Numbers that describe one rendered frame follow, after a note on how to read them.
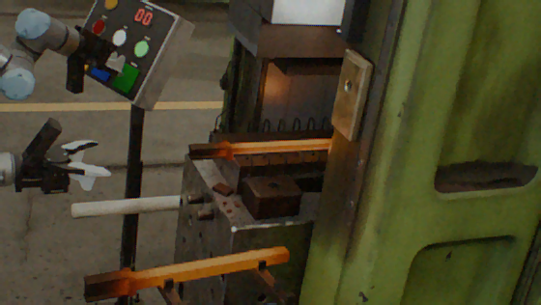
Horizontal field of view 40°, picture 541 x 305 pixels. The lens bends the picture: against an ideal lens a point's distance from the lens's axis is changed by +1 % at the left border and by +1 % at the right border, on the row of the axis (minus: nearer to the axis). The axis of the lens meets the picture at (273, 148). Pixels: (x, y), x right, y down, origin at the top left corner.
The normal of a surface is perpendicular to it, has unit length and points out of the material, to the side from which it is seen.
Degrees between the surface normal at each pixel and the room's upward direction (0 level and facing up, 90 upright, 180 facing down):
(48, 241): 0
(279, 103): 90
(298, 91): 90
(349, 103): 90
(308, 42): 90
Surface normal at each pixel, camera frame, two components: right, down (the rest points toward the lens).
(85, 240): 0.14, -0.89
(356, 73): -0.91, 0.05
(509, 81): 0.39, 0.44
